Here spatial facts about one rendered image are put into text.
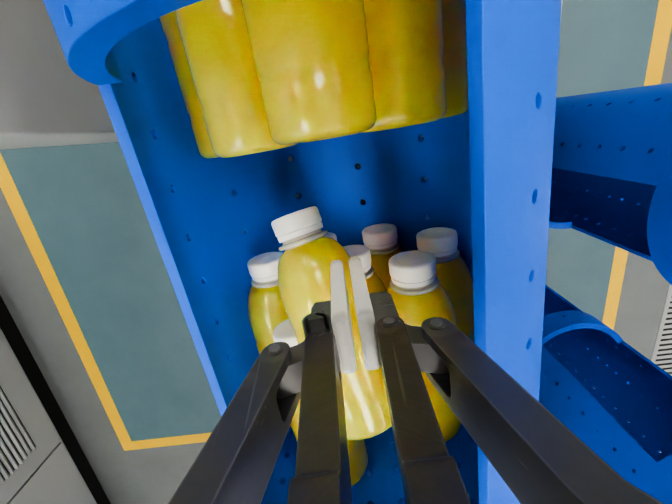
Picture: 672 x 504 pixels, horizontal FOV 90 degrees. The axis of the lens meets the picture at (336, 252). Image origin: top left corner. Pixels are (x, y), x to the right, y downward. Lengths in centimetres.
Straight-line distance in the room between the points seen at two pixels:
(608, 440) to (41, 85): 120
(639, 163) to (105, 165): 157
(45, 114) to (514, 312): 74
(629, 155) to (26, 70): 90
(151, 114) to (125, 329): 161
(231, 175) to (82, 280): 152
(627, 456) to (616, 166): 52
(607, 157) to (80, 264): 178
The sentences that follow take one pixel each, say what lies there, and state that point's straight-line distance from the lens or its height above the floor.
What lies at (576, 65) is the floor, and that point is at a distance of 164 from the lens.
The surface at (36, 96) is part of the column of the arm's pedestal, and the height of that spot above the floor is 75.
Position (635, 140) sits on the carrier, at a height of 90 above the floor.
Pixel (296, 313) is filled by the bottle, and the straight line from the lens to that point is 25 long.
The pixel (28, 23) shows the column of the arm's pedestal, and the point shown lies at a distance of 84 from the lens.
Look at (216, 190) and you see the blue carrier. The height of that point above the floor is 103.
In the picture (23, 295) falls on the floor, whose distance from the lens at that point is 205.
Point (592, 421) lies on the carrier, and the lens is 92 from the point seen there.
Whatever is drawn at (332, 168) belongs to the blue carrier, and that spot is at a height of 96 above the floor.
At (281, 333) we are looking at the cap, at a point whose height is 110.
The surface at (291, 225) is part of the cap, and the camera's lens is 25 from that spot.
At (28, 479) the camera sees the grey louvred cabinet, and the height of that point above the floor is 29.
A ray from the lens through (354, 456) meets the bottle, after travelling 39.
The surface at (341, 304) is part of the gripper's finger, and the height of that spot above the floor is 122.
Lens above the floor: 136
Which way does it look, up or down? 70 degrees down
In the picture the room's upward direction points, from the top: 177 degrees clockwise
